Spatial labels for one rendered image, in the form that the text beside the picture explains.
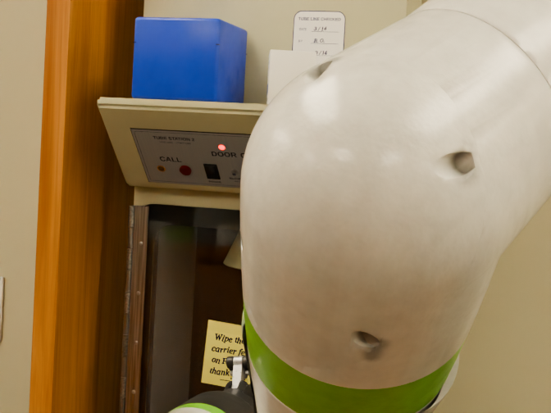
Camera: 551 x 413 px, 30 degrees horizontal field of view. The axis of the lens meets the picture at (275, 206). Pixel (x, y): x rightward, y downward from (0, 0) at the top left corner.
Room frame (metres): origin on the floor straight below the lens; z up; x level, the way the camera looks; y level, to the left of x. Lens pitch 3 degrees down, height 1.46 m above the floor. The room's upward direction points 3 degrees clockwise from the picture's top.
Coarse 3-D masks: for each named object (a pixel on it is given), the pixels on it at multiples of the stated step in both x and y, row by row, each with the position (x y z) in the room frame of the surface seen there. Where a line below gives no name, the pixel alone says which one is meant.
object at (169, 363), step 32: (160, 224) 1.23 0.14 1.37; (192, 224) 1.22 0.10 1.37; (224, 224) 1.21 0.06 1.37; (160, 256) 1.23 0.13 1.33; (192, 256) 1.22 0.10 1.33; (224, 256) 1.21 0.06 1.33; (160, 288) 1.23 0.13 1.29; (192, 288) 1.22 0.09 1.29; (224, 288) 1.20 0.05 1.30; (160, 320) 1.23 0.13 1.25; (192, 320) 1.22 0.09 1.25; (224, 320) 1.20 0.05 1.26; (160, 352) 1.23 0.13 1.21; (192, 352) 1.21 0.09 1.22; (160, 384) 1.23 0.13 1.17; (192, 384) 1.21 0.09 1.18
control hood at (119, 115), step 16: (112, 112) 1.14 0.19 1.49; (128, 112) 1.14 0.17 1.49; (144, 112) 1.13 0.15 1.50; (160, 112) 1.12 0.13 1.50; (176, 112) 1.12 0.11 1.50; (192, 112) 1.11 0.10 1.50; (208, 112) 1.11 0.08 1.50; (224, 112) 1.10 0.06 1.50; (240, 112) 1.10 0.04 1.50; (256, 112) 1.09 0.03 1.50; (112, 128) 1.16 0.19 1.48; (128, 128) 1.15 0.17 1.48; (144, 128) 1.15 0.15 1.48; (160, 128) 1.14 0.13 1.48; (176, 128) 1.14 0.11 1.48; (192, 128) 1.13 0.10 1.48; (208, 128) 1.12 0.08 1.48; (224, 128) 1.12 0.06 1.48; (240, 128) 1.11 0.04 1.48; (112, 144) 1.18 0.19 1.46; (128, 144) 1.17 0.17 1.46; (128, 160) 1.19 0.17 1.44; (128, 176) 1.21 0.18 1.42; (144, 176) 1.21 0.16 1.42; (224, 192) 1.20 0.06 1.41
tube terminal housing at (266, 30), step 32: (160, 0) 1.25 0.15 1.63; (192, 0) 1.23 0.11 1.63; (224, 0) 1.22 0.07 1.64; (256, 0) 1.21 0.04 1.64; (288, 0) 1.20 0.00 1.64; (320, 0) 1.19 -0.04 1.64; (352, 0) 1.18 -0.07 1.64; (384, 0) 1.17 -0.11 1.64; (416, 0) 1.22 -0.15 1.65; (256, 32) 1.21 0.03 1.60; (288, 32) 1.20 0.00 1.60; (352, 32) 1.18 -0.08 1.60; (256, 64) 1.21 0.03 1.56; (256, 96) 1.21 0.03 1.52; (160, 192) 1.24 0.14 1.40; (192, 192) 1.23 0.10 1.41
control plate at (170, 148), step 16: (144, 144) 1.17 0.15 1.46; (160, 144) 1.16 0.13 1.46; (176, 144) 1.15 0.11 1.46; (192, 144) 1.15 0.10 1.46; (208, 144) 1.14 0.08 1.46; (224, 144) 1.13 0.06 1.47; (240, 144) 1.13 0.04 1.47; (144, 160) 1.18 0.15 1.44; (160, 160) 1.18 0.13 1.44; (176, 160) 1.17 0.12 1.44; (192, 160) 1.17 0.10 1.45; (208, 160) 1.16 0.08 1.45; (224, 160) 1.15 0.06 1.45; (240, 160) 1.15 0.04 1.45; (160, 176) 1.20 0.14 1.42; (176, 176) 1.19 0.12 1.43; (192, 176) 1.19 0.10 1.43; (224, 176) 1.17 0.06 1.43; (240, 176) 1.17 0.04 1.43
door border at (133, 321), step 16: (144, 208) 1.23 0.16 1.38; (144, 224) 1.23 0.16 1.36; (128, 240) 1.24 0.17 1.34; (144, 240) 1.23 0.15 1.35; (144, 256) 1.23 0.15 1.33; (128, 272) 1.24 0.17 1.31; (144, 272) 1.23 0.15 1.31; (128, 288) 1.24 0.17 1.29; (144, 288) 1.23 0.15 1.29; (128, 320) 1.24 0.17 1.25; (128, 336) 1.24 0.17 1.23; (128, 352) 1.24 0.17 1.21; (128, 368) 1.24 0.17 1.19; (128, 384) 1.24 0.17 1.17; (128, 400) 1.24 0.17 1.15
